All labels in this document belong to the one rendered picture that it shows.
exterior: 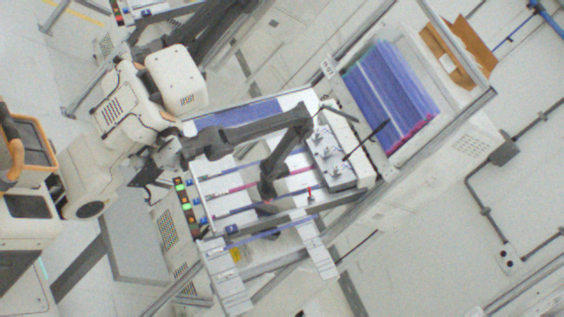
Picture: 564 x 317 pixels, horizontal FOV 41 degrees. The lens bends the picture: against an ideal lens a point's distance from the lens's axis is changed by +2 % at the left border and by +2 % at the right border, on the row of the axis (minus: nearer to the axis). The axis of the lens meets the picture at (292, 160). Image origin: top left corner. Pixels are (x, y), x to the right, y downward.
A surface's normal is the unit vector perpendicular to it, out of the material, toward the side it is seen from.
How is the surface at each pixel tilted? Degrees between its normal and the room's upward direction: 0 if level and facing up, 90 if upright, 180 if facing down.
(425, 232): 90
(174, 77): 48
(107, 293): 0
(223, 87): 90
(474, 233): 91
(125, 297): 0
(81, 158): 82
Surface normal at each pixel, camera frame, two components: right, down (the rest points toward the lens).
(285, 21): 0.36, 0.74
